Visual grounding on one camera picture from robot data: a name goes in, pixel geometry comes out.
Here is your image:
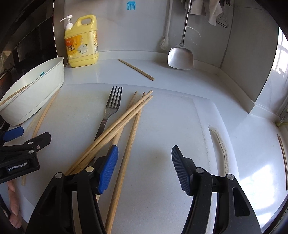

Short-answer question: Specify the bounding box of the steel fork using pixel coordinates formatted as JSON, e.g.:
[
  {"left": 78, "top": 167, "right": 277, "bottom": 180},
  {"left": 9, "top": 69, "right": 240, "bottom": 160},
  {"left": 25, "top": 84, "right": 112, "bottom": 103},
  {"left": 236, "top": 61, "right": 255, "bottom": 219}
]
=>
[{"left": 94, "top": 86, "right": 123, "bottom": 140}]

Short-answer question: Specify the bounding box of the blue silicone brush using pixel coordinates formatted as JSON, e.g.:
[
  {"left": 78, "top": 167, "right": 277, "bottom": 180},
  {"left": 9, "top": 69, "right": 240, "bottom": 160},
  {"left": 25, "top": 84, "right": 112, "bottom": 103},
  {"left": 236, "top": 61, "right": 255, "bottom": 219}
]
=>
[{"left": 127, "top": 1, "right": 136, "bottom": 11}]

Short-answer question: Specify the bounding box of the white cutting board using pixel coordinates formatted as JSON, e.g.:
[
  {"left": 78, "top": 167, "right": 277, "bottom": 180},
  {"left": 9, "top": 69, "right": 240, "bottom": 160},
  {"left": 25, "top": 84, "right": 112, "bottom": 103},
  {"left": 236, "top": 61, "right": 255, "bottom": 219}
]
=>
[{"left": 15, "top": 84, "right": 239, "bottom": 233}]

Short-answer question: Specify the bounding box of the person left hand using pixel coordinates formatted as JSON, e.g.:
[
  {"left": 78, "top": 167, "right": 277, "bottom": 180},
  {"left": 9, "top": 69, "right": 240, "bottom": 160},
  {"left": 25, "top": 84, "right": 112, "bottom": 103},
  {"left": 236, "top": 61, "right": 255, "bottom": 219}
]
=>
[{"left": 7, "top": 180, "right": 22, "bottom": 229}]

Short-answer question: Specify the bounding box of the hanging peeler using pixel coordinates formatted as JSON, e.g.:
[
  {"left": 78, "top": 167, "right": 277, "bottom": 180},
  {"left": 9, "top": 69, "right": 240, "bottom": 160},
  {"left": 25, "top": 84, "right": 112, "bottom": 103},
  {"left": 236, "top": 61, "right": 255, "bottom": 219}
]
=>
[{"left": 216, "top": 0, "right": 231, "bottom": 28}]

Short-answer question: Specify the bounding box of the white round basin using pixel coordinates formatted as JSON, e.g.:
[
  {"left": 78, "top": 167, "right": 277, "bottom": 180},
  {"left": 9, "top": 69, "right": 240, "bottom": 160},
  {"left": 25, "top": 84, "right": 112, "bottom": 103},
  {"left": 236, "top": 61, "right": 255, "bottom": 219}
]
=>
[{"left": 1, "top": 57, "right": 64, "bottom": 126}]

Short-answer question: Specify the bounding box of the white dish brush hanging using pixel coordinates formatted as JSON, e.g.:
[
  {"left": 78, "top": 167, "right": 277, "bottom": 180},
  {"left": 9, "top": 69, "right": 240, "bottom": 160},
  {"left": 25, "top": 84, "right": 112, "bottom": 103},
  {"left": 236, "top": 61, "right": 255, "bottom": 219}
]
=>
[{"left": 160, "top": 0, "right": 173, "bottom": 51}]

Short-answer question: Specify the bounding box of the chopstick on counter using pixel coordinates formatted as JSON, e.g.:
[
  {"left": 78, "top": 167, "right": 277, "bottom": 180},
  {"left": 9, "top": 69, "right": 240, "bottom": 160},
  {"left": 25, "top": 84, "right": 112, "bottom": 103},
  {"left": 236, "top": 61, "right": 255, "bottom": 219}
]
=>
[{"left": 118, "top": 59, "right": 155, "bottom": 81}]

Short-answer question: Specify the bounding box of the yellow dish soap bottle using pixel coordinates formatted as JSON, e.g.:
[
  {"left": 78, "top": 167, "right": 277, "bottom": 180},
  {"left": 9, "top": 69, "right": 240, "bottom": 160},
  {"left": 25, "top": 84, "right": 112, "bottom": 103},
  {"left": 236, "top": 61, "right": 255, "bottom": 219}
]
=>
[{"left": 61, "top": 15, "right": 99, "bottom": 68}]

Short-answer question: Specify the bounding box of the hanging rag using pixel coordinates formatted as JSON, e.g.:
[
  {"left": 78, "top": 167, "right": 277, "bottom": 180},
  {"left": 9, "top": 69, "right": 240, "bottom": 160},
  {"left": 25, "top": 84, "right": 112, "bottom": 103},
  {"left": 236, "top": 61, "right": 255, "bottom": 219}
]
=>
[{"left": 204, "top": 0, "right": 223, "bottom": 26}]

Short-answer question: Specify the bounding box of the steel spatula hanging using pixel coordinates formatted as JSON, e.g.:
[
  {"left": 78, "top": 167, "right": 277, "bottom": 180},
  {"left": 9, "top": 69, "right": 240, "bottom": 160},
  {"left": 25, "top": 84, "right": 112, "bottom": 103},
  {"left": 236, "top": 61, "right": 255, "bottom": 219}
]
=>
[{"left": 167, "top": 0, "right": 194, "bottom": 70}]

